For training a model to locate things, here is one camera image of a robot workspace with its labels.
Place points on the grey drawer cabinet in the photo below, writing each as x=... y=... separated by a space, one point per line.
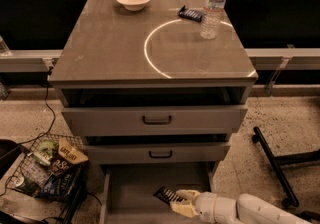
x=150 y=58

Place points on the green soda can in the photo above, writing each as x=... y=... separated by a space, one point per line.
x=26 y=186

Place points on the grey open bottom drawer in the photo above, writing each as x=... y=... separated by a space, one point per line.
x=129 y=191

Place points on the green snack bag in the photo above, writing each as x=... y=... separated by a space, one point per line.
x=47 y=150

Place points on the blue snack bar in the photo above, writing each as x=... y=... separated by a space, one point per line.
x=190 y=14

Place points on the dark blue snack bag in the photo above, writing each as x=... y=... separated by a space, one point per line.
x=58 y=188

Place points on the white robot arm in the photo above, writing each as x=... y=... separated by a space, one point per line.
x=246 y=209

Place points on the grey top drawer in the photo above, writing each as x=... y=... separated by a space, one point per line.
x=134 y=121

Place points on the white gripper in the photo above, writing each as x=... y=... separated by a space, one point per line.
x=204 y=205

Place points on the brown chip bag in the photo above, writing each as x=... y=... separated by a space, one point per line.
x=70 y=153

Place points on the clear plastic water bottle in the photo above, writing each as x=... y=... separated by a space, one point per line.
x=212 y=12

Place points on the black wire basket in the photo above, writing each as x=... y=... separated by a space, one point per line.
x=38 y=171

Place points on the grey middle drawer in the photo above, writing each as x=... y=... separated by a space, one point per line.
x=157 y=153

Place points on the black rxbar chocolate bar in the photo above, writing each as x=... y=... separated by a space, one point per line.
x=167 y=196

